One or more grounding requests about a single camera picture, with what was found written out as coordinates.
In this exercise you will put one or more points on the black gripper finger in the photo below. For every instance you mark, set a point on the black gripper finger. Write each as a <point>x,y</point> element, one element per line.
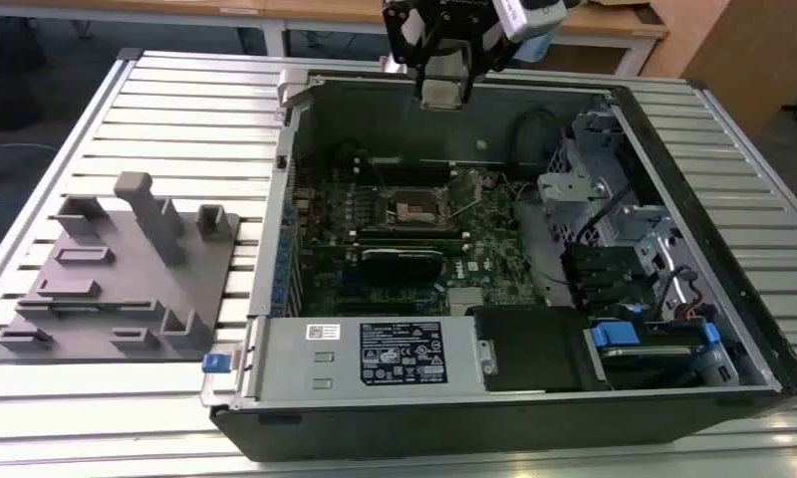
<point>424,70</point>
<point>474,70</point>

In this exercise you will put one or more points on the silver CPU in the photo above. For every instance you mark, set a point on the silver CPU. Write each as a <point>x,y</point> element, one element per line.
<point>444,94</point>

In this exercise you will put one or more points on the CPU socket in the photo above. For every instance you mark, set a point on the CPU socket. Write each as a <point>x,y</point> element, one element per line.
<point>415,209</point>

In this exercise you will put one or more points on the wooden white-framed desk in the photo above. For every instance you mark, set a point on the wooden white-framed desk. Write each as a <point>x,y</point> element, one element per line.
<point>107,5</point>
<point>611,27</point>

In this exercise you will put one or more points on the green motherboard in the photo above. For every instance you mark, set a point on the green motherboard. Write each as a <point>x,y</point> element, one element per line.
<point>506,249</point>

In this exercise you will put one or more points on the wooden cabinet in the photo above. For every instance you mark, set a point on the wooden cabinet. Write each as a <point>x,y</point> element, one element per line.
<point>738,50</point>

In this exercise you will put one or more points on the black graphics card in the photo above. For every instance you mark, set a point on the black graphics card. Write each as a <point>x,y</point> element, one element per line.
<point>402,271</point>

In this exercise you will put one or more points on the silver chipset heatsink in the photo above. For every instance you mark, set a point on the silver chipset heatsink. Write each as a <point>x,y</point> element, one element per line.
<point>467,296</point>

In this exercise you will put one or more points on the black plastic bay housing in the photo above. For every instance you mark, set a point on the black plastic bay housing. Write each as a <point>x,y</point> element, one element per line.
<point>604,274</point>

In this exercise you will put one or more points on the blue disk carrier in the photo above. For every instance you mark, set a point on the blue disk carrier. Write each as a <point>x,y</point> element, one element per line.
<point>615,334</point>

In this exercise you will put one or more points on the grey parts rack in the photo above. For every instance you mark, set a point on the grey parts rack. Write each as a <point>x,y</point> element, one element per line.
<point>139,279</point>

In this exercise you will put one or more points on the black office chair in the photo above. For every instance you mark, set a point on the black office chair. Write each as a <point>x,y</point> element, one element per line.
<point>7,99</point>

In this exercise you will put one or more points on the silver power supply unit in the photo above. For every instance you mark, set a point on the silver power supply unit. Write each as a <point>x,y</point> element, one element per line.
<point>286,368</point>

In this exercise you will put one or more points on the blue plastic clip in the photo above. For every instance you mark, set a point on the blue plastic clip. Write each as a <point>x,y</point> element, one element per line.
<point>711,333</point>

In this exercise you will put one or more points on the blue case latch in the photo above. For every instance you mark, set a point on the blue case latch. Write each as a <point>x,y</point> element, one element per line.
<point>216,363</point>

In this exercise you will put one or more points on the green RAM stick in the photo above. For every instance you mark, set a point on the green RAM stick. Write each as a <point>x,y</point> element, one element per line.
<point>83,309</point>

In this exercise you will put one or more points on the black open PC case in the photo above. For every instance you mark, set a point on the black open PC case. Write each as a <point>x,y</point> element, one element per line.
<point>439,433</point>

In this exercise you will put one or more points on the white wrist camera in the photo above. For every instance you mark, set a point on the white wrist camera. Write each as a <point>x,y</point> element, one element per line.
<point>515,20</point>

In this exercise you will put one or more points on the silver drive bay bracket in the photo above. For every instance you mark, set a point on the silver drive bay bracket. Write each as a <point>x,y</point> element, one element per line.
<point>571,188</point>

